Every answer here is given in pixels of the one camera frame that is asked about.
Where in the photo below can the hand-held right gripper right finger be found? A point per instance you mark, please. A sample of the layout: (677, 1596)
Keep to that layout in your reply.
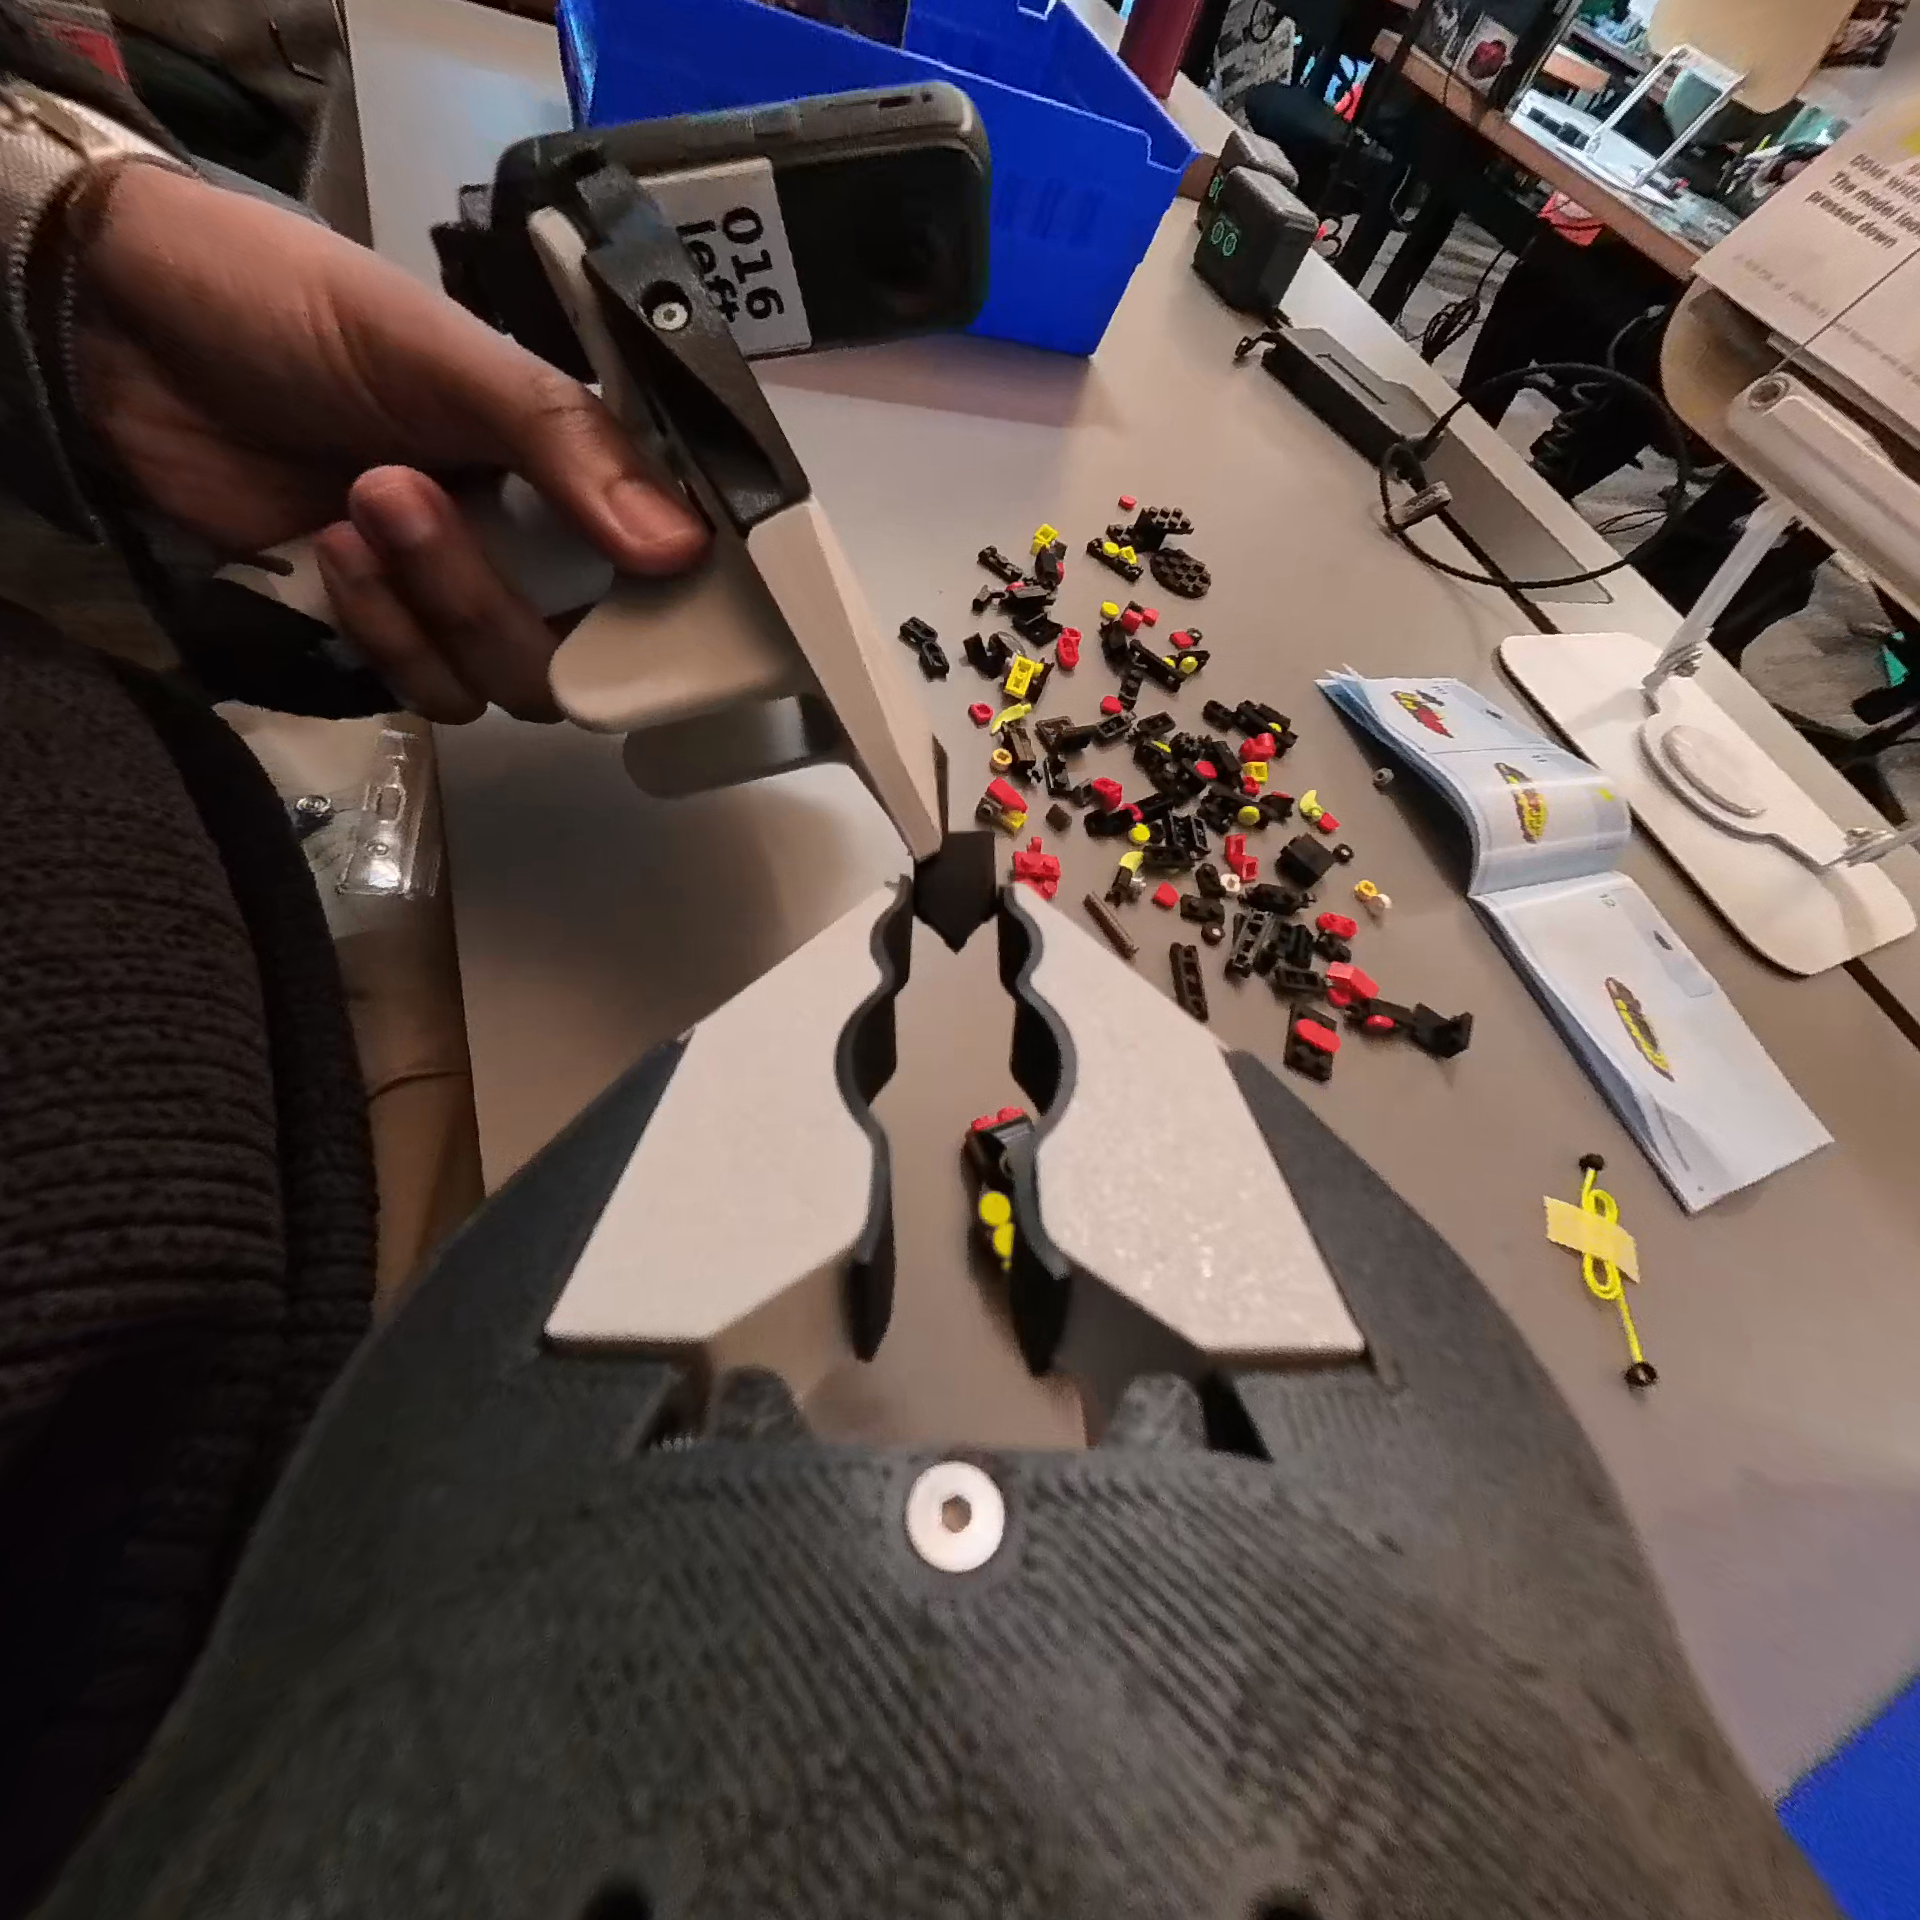
(1199, 1200)

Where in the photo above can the beige board with papers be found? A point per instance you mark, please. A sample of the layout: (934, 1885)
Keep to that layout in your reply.
(1802, 270)

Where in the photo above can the black lego slope brick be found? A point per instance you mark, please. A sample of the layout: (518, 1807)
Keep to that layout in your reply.
(955, 893)

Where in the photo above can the black flat device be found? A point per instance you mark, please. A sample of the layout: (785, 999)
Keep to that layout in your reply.
(1349, 394)

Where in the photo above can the wooden background desk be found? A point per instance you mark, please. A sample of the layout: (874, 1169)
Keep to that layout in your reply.
(1559, 164)

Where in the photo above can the red yellow black lego model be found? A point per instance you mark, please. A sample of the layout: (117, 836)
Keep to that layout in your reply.
(995, 1186)

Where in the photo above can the lego instruction booklet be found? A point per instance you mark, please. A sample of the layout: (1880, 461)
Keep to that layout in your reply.
(1574, 915)

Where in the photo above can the black cube charger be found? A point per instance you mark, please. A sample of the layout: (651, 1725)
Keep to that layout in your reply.
(1253, 233)

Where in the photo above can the clear plastic parts bag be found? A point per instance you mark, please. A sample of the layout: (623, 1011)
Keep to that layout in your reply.
(366, 810)

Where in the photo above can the pile of lego pieces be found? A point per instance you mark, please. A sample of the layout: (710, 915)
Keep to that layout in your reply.
(1171, 749)

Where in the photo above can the yellowish tape strip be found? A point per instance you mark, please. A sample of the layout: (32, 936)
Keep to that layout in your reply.
(1569, 1227)

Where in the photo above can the maroon bottle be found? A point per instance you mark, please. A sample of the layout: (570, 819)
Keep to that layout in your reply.
(1156, 43)

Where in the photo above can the blue plastic bin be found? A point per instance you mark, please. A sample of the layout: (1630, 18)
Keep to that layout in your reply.
(1050, 194)
(1858, 1816)
(1019, 38)

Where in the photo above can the brown cardboard box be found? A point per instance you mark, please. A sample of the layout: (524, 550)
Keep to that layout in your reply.
(413, 1079)

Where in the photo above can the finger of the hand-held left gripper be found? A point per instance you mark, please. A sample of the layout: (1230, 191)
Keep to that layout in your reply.
(856, 675)

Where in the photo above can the person's left hand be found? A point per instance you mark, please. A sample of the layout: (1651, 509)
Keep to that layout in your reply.
(378, 407)

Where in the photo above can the white desk stand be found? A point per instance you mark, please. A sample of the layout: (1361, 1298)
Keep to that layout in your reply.
(1695, 781)

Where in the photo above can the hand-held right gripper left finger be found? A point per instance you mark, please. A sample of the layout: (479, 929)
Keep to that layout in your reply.
(721, 1186)

